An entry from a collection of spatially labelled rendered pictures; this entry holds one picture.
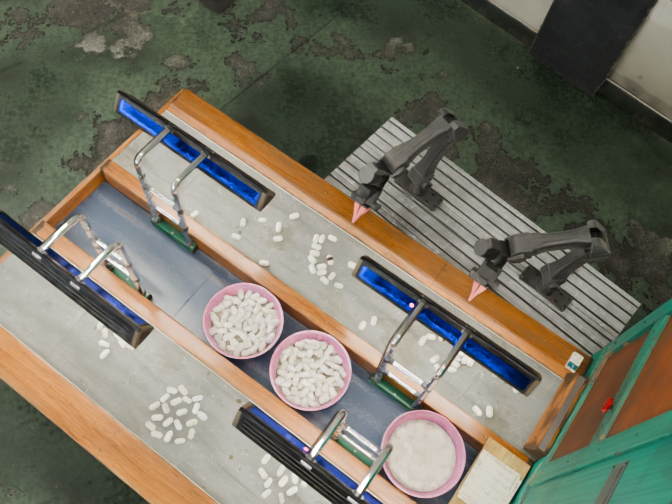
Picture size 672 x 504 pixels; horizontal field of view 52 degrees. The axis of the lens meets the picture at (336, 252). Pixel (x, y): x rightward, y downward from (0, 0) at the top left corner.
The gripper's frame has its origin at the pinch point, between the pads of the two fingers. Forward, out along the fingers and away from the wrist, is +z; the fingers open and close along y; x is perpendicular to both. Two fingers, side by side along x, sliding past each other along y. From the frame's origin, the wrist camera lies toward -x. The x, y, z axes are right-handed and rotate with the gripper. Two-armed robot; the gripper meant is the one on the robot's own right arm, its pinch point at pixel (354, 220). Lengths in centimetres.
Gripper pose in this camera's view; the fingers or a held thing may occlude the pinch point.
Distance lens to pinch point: 237.2
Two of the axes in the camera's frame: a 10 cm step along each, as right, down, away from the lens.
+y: 8.1, 5.6, -2.0
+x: 3.3, -1.4, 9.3
